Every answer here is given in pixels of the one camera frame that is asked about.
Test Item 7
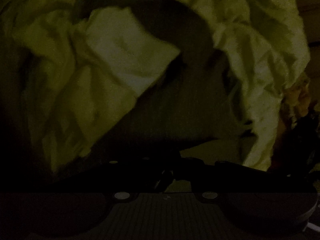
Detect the dark polka dot garment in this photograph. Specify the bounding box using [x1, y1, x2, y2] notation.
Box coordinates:
[73, 0, 257, 164]

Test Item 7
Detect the floral print duvet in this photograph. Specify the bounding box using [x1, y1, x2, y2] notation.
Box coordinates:
[1, 0, 310, 172]

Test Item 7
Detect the fringed brown pillow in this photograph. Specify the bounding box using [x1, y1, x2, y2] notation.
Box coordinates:
[280, 72, 311, 129]

